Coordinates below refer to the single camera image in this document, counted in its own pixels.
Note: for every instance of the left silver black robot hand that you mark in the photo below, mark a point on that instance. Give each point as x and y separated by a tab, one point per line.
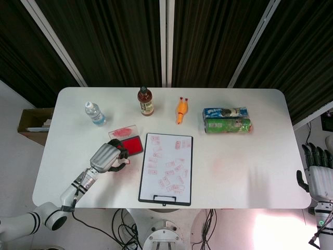
104	156

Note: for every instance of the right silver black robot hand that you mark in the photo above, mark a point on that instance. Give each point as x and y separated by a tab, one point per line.
321	177

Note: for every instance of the white and red stamp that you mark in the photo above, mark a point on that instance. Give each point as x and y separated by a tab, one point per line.
125	162

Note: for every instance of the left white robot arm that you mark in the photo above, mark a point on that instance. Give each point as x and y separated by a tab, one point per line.
67	194

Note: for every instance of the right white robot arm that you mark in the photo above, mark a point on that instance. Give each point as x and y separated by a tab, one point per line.
325	218

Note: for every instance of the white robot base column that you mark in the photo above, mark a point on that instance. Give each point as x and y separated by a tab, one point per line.
161	234

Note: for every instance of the red ink pad clear lid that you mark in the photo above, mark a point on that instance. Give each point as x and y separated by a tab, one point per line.
132	144

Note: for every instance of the clear Aquafina water bottle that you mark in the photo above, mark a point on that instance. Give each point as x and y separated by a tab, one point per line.
95	114

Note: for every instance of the black box device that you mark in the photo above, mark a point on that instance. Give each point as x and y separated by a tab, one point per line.
328	121

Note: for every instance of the black clipboard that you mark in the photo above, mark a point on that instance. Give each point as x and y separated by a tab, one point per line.
141	199

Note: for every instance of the white stamped paper sheet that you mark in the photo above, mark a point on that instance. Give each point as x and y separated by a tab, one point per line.
169	148

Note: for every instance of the amber tea bottle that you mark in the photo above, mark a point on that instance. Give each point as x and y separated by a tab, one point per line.
146	105

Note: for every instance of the brown cardboard box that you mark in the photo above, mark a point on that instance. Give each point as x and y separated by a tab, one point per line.
24	125

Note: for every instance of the yellow rubber chicken toy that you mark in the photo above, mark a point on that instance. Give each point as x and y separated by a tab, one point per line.
181	110

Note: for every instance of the green chip can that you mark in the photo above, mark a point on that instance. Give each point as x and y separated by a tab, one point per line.
226	126

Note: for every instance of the dark pleated curtain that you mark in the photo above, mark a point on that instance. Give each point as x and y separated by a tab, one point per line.
117	39

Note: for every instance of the blue snack package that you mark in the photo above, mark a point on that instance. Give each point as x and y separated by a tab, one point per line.
216	112

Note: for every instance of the white slanted frame post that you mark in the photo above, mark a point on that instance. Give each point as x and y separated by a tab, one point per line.
256	44
54	44

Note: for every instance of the white upright frame post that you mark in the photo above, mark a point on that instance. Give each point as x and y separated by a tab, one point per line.
166	44

